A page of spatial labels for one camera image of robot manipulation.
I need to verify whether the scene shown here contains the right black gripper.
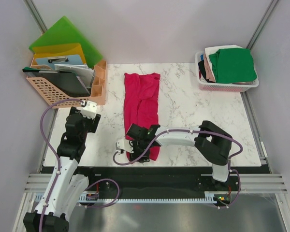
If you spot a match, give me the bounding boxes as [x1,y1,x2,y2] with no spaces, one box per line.
[127,139,150,163]

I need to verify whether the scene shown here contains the pink red t shirt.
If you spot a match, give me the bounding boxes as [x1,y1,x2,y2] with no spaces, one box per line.
[123,72,161,162]

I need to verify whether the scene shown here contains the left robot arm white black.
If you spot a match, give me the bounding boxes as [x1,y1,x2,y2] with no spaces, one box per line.
[23,101,101,232]

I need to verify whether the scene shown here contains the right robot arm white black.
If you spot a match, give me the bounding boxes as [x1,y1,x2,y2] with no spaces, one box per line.
[121,120,233,190]

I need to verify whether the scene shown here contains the peach perforated file organizer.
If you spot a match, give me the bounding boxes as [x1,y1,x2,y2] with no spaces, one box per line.
[24,57,107,108]

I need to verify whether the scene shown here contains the black folder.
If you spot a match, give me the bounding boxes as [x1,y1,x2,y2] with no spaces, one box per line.
[22,67,90,97]

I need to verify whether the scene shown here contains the white paper documents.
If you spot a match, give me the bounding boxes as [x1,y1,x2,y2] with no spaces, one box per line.
[54,64,95,88]

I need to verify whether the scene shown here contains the blue clipboard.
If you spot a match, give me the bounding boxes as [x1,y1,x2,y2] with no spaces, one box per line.
[35,55,84,66]

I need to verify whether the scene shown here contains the white plastic laundry basket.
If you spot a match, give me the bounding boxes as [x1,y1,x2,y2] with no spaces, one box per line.
[195,51,259,92]

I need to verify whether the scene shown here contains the black t shirt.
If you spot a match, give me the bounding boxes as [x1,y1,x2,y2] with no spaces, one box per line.
[198,60,209,82]

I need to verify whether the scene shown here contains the beige t shirt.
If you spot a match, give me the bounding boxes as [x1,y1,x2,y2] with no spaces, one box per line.
[203,54,216,83]

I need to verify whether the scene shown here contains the yellow plastic folder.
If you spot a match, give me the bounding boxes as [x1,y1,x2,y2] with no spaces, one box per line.
[33,43,86,63]

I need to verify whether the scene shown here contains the white t shirt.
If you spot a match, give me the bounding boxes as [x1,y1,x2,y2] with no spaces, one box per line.
[204,45,242,74]

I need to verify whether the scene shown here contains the green plastic folder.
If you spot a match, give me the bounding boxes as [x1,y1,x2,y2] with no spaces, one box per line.
[29,16,102,67]

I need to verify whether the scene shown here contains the green t shirt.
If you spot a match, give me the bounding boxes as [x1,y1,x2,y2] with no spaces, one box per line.
[208,48,257,84]

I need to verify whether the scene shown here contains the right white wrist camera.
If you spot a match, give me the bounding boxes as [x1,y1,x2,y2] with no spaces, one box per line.
[116,139,134,153]

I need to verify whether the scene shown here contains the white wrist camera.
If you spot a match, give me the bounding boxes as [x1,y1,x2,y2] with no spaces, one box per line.
[80,101,97,120]
[116,139,134,153]

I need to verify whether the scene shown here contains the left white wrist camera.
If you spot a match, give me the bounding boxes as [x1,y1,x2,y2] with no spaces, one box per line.
[80,101,97,120]

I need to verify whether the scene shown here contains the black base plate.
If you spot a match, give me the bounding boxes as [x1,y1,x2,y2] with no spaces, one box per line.
[72,165,241,200]

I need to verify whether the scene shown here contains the aluminium frame rail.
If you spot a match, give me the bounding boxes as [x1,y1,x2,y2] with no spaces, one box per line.
[24,174,287,194]

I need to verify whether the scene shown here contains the white slotted cable duct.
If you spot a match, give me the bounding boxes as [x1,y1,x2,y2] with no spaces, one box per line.
[78,192,230,204]

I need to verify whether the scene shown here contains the left aluminium corner post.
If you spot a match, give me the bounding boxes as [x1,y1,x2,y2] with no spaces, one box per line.
[24,0,48,33]

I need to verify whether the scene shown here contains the aluminium corner post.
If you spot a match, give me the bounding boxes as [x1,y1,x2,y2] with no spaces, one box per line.
[24,0,48,33]
[246,0,281,50]

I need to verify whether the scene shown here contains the right aluminium corner post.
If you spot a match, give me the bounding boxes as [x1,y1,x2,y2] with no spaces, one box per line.
[246,0,281,50]

